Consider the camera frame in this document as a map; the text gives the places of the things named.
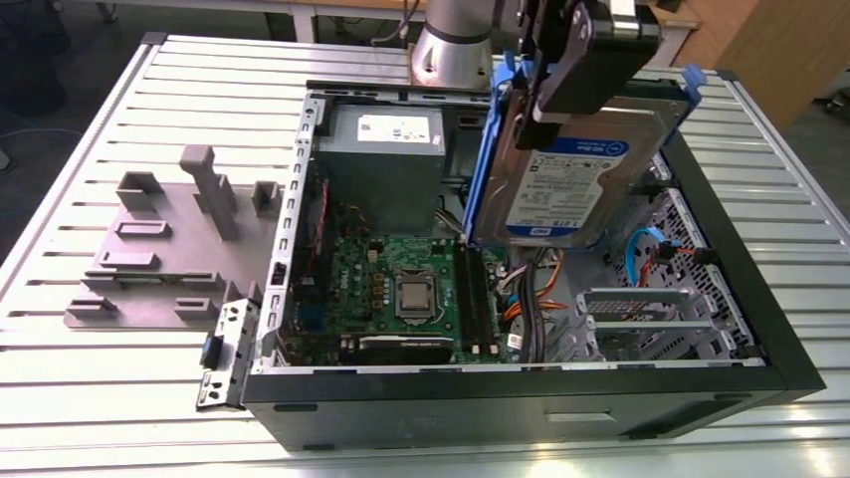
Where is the silver CPU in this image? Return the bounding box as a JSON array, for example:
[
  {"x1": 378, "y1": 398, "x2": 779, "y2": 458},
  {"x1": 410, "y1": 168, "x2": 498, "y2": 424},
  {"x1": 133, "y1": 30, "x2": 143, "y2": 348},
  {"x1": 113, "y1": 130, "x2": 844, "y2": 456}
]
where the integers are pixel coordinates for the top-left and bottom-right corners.
[{"x1": 397, "y1": 283, "x2": 432, "y2": 313}]

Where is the black cable bundle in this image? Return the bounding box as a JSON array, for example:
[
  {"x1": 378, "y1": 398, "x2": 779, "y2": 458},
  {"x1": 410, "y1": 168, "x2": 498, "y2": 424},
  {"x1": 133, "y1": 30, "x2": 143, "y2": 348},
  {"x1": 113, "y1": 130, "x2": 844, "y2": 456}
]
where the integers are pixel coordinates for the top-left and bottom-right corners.
[{"x1": 517, "y1": 246, "x2": 580, "y2": 362}]

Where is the orange power wire bundle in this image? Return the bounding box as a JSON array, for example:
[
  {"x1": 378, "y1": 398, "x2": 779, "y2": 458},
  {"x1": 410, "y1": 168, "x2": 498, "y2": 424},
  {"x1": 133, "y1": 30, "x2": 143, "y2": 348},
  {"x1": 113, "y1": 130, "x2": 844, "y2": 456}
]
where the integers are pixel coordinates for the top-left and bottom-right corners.
[{"x1": 497, "y1": 246, "x2": 568, "y2": 323}]

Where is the black graphics card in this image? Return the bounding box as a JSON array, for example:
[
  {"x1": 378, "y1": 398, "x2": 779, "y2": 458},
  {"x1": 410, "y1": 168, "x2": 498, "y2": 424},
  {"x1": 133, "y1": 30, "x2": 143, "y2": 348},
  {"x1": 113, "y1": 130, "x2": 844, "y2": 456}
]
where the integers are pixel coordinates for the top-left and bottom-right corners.
[{"x1": 338, "y1": 334, "x2": 457, "y2": 367}]

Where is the wooden cabinet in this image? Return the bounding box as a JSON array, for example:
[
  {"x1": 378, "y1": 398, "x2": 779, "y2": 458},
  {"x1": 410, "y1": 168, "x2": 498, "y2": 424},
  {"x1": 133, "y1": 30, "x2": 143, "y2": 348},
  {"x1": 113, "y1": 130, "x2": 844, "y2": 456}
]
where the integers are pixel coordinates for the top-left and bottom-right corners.
[{"x1": 675, "y1": 0, "x2": 850, "y2": 130}]

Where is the black open PC case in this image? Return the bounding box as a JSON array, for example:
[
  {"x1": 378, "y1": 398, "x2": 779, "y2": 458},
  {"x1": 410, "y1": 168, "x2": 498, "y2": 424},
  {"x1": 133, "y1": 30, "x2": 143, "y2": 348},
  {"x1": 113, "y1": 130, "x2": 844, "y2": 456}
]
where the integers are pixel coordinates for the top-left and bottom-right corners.
[{"x1": 240, "y1": 77, "x2": 828, "y2": 453}]

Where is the green motherboard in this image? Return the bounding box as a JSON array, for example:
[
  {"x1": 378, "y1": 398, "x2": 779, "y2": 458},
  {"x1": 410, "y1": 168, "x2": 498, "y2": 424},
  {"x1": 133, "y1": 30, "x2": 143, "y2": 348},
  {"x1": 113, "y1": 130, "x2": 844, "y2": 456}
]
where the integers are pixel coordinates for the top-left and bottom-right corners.
[{"x1": 282, "y1": 233, "x2": 526, "y2": 367}]

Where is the black CPU socket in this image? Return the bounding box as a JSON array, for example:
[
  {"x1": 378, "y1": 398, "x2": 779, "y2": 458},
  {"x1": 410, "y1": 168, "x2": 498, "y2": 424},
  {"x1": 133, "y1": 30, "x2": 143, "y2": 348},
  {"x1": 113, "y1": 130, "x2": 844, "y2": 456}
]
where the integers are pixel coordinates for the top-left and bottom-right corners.
[{"x1": 390, "y1": 267, "x2": 450, "y2": 329}]

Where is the orange wire with black connector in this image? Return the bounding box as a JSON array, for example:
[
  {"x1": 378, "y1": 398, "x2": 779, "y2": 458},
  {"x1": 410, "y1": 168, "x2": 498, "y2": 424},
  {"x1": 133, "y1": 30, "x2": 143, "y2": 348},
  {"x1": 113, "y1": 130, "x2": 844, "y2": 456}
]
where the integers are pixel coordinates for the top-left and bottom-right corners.
[{"x1": 654, "y1": 238, "x2": 723, "y2": 265}]

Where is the grey parts rack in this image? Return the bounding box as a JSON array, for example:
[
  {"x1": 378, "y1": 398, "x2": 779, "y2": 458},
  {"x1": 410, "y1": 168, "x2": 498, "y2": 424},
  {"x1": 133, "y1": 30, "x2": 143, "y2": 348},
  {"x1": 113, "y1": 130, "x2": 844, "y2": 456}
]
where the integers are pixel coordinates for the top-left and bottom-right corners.
[{"x1": 65, "y1": 143, "x2": 285, "y2": 331}]

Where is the metal disk bay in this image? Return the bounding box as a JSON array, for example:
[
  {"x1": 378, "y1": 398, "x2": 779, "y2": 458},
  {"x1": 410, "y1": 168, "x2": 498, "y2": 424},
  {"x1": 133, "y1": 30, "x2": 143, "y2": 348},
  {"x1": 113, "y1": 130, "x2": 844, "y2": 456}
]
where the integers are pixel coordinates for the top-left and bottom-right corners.
[{"x1": 574, "y1": 287, "x2": 732, "y2": 362}]

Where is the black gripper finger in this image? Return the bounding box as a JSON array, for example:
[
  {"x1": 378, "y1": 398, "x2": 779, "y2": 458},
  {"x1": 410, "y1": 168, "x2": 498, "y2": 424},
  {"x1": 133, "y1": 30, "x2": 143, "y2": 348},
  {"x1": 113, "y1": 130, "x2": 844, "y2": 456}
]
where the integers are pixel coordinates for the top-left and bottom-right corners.
[{"x1": 514, "y1": 0, "x2": 566, "y2": 150}]

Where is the green RAM stick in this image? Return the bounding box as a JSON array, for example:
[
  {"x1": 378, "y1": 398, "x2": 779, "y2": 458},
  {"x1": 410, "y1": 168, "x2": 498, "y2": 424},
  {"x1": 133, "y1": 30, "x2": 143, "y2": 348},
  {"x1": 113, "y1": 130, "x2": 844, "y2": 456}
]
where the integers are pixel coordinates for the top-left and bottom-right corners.
[{"x1": 113, "y1": 271, "x2": 201, "y2": 289}]

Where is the wooden desk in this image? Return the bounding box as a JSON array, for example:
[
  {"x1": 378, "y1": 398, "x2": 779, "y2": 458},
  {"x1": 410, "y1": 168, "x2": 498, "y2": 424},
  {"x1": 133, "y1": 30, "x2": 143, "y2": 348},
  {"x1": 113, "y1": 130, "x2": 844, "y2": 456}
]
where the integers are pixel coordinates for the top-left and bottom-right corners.
[{"x1": 654, "y1": 0, "x2": 707, "y2": 69}]

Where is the black RAM slot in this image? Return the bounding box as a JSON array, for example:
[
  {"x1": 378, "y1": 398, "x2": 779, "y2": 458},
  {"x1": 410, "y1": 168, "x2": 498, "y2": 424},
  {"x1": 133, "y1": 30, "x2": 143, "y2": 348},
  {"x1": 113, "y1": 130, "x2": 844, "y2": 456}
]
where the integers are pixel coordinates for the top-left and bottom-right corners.
[
  {"x1": 469, "y1": 243, "x2": 504, "y2": 356},
  {"x1": 452, "y1": 234, "x2": 485, "y2": 356}
]

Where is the metal rear bracket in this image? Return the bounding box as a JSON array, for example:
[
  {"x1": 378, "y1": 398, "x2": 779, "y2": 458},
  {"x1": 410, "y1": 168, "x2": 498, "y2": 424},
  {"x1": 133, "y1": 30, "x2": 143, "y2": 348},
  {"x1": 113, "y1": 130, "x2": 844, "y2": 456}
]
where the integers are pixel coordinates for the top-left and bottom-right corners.
[{"x1": 195, "y1": 297, "x2": 262, "y2": 412}]

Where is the grey power supply unit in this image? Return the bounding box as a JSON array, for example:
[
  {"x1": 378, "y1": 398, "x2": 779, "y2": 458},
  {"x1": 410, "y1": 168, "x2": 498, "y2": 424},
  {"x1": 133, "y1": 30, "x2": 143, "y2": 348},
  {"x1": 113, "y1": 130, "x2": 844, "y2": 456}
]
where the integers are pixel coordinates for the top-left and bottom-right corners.
[{"x1": 312, "y1": 102, "x2": 448, "y2": 238}]

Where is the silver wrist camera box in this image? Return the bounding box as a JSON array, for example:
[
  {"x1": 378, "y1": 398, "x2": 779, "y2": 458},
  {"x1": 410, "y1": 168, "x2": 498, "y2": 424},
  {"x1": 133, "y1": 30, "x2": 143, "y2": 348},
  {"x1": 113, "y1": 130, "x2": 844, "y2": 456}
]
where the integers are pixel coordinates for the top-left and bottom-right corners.
[{"x1": 608, "y1": 0, "x2": 667, "y2": 41}]

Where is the hard disk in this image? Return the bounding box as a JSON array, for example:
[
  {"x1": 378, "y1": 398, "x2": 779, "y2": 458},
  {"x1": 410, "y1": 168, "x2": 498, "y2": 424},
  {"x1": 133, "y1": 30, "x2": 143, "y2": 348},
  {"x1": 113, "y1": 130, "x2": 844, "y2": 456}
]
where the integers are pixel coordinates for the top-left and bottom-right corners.
[{"x1": 462, "y1": 49, "x2": 707, "y2": 249}]

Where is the blue data wire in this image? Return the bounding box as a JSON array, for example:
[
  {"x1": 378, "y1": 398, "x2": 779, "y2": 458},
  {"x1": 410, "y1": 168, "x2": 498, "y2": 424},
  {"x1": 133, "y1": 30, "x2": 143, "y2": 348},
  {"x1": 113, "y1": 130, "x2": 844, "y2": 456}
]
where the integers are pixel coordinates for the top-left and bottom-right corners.
[{"x1": 626, "y1": 226, "x2": 673, "y2": 290}]

